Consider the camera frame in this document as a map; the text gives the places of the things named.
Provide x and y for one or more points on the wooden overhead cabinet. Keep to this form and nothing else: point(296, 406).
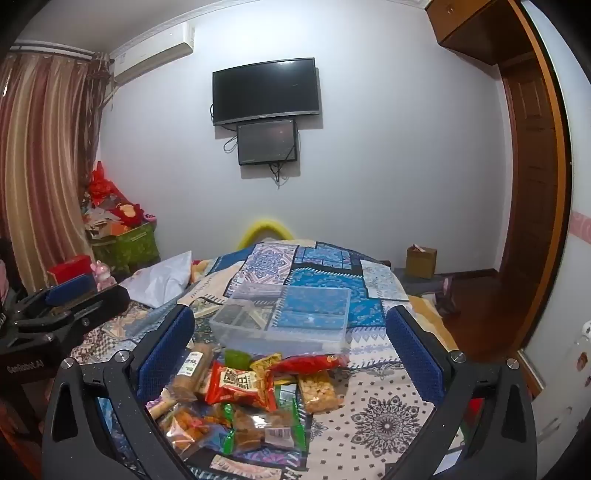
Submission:
point(471, 27)

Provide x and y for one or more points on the pink plush toy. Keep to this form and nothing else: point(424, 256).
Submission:
point(102, 276)

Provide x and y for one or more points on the white air conditioner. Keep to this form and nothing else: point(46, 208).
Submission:
point(152, 50)

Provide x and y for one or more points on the clear peanut packet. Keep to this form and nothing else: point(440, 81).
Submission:
point(318, 392)

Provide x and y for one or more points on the brown cardboard box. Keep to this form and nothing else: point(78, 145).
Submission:
point(421, 262)

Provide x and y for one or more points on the red packet with white print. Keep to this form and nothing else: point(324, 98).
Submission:
point(240, 385)

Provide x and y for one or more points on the white stick snack packet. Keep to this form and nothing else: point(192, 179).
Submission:
point(161, 408)

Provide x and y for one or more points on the striped brown curtain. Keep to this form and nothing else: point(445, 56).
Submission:
point(41, 161)

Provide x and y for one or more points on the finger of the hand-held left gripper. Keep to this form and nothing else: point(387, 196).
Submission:
point(69, 288)
point(99, 302)

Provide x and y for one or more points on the orange fried snack packet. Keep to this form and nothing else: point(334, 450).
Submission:
point(194, 429)

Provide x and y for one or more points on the wooden door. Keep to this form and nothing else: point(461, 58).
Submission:
point(531, 207)

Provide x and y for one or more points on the red box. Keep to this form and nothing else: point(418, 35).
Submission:
point(69, 268)

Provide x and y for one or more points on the small green snack packet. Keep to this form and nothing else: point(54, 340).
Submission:
point(238, 359)

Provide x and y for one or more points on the patchwork printed blanket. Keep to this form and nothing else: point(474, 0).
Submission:
point(383, 415)

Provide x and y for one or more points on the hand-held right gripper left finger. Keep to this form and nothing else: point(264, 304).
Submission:
point(166, 350)

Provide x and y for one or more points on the green storage box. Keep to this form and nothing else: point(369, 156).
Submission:
point(131, 249)

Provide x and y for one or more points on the long red snack packet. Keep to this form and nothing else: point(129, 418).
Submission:
point(309, 363)

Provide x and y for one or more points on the white plastic bag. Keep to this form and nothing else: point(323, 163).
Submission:
point(159, 279)

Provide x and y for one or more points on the yellow snack packet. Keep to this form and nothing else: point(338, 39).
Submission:
point(267, 362)

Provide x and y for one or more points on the green edged snack packet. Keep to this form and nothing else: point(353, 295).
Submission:
point(285, 394)

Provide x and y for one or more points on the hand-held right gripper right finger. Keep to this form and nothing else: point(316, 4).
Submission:
point(415, 355)

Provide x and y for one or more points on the clear packet with green ends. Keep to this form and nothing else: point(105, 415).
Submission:
point(268, 429)

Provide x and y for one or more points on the clear plastic container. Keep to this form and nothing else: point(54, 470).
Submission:
point(295, 318)

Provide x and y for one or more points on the small black monitor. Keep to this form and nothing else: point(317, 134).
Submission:
point(268, 141)

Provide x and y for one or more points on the large black television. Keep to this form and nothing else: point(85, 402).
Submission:
point(265, 90)

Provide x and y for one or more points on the brown bread roll packet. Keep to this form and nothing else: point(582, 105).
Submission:
point(191, 374)

